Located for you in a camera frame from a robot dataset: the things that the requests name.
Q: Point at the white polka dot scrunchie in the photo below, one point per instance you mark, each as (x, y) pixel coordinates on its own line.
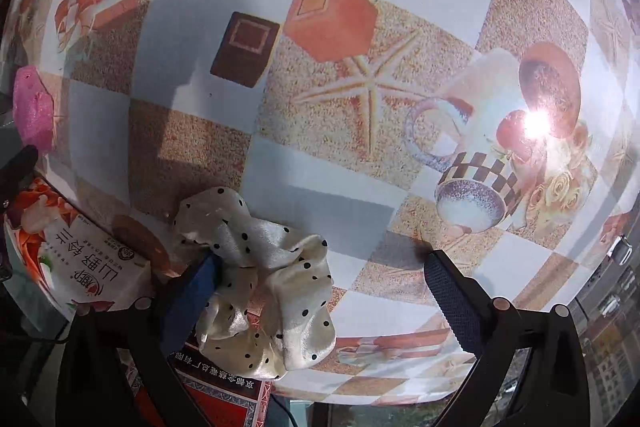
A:
(280, 307)

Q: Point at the white orange tissue packet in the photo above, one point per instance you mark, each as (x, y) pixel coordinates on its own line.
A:
(85, 257)

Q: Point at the red cardboard box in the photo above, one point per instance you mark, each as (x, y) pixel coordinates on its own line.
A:
(225, 399)

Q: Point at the printed checkered tablecloth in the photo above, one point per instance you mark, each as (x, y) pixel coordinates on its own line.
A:
(320, 57)

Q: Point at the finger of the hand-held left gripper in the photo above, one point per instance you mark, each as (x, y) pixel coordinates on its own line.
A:
(17, 169)

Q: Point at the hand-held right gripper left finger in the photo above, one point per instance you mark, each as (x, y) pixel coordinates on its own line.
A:
(197, 289)

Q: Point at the pink mesh bath sponge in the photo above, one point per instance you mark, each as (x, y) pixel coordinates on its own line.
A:
(32, 107)

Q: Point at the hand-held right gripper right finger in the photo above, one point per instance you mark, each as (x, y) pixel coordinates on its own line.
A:
(457, 302)

